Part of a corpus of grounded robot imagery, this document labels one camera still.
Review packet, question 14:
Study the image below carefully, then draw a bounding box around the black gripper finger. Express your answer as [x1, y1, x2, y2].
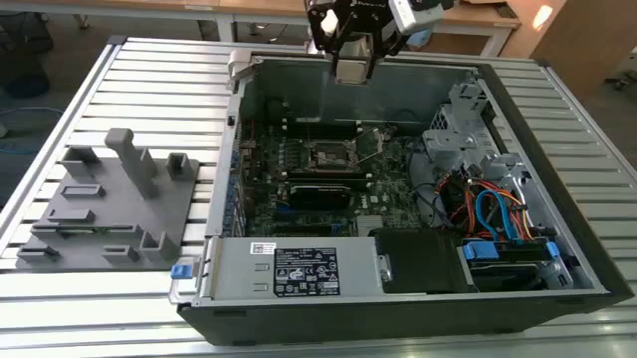
[366, 20, 403, 81]
[306, 3, 350, 82]

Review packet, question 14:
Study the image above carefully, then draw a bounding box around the silver CPU plate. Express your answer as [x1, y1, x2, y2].
[334, 57, 372, 87]

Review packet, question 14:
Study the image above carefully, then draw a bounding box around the metal socket cover frame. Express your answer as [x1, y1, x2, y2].
[350, 128, 388, 166]

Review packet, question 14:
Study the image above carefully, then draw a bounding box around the black RAM slot bank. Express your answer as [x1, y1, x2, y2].
[286, 118, 363, 138]
[287, 170, 372, 189]

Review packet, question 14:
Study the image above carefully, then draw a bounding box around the black CPU socket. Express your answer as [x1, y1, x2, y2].
[306, 139, 364, 173]

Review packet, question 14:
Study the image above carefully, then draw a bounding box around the black expansion slot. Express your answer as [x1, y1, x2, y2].
[272, 222, 335, 236]

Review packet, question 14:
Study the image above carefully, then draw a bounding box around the pale blue teach pendant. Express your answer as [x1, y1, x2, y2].
[406, 28, 431, 48]

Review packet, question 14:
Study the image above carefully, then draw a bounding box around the black round part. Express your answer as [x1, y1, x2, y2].
[263, 97, 295, 127]

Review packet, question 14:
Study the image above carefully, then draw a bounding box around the wooden desk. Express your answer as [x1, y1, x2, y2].
[196, 0, 522, 57]
[0, 0, 223, 41]

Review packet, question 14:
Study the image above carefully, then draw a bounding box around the silver metal drive cage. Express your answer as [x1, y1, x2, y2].
[421, 82, 529, 180]

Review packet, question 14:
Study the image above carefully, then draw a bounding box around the green motherboard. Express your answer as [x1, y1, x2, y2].
[238, 122, 434, 238]

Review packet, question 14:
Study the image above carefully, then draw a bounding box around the black graphics card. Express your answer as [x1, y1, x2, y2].
[287, 184, 355, 210]

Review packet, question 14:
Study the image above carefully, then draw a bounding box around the wooden cabinet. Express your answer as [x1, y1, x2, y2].
[499, 0, 637, 104]

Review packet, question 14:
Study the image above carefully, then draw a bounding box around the white wheeled stand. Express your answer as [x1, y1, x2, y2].
[601, 50, 637, 91]

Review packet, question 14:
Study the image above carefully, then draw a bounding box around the black plastic shroud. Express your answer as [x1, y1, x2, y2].
[370, 227, 478, 295]

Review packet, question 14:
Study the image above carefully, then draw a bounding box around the hard disk in blue carrier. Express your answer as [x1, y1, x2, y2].
[459, 240, 561, 294]

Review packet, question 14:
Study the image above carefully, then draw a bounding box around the silver power supply unit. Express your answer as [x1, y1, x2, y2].
[191, 236, 387, 303]

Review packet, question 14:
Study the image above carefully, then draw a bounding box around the grey parts rack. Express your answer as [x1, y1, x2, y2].
[13, 128, 202, 270]

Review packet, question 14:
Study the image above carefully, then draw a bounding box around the green RAM stick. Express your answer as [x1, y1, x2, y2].
[49, 224, 135, 236]

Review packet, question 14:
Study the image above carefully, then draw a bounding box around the black open PC case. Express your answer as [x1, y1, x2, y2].
[168, 50, 636, 346]

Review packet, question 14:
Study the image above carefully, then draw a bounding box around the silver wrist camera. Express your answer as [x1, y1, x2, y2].
[387, 0, 445, 35]

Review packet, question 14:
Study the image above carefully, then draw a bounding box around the grey case latch handle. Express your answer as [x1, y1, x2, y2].
[226, 50, 255, 81]

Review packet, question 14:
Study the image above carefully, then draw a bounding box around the black wire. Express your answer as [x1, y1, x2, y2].
[404, 141, 449, 228]

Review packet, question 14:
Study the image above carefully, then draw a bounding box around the light blue wire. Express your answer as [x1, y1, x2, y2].
[475, 189, 523, 245]

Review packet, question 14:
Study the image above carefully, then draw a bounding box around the orange wire bundle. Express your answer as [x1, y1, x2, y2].
[447, 178, 543, 239]

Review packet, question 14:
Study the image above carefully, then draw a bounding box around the blue floor cable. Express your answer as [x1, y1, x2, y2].
[0, 106, 65, 156]

